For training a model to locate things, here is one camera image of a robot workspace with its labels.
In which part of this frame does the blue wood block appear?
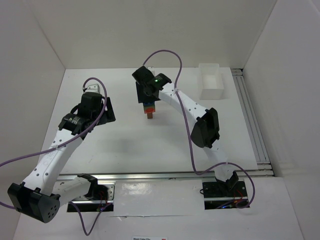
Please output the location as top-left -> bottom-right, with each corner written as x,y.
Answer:
143,101 -> 155,107

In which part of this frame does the red wood block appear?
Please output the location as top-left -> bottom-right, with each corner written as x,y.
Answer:
145,107 -> 156,114

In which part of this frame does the white perforated plastic bin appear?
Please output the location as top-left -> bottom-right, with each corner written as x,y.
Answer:
197,63 -> 225,100

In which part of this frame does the green wood block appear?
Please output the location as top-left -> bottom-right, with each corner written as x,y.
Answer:
143,105 -> 156,114

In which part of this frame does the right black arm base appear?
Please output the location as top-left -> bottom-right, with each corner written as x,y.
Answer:
199,181 -> 249,210

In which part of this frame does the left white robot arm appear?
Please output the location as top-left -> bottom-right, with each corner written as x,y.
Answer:
7,92 -> 116,223

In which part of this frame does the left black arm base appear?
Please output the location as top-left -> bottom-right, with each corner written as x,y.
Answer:
72,181 -> 115,213

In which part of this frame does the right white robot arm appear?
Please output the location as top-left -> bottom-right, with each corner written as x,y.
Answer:
132,66 -> 239,192

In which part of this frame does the white label with text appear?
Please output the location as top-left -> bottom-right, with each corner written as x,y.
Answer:
131,235 -> 168,240

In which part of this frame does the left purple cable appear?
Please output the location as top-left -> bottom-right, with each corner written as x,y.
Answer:
0,77 -> 113,236

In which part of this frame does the purple cable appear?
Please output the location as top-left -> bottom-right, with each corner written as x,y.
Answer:
143,49 -> 256,209
0,77 -> 113,236

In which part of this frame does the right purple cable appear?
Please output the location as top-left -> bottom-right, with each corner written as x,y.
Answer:
143,49 -> 256,209

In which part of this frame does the aluminium rail front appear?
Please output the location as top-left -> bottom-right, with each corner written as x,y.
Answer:
56,170 -> 275,182

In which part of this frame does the aluminium rail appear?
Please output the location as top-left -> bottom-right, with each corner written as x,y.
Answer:
231,69 -> 275,177
56,170 -> 275,182

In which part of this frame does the aluminium rail right side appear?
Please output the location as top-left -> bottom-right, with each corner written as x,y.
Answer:
231,69 -> 275,177

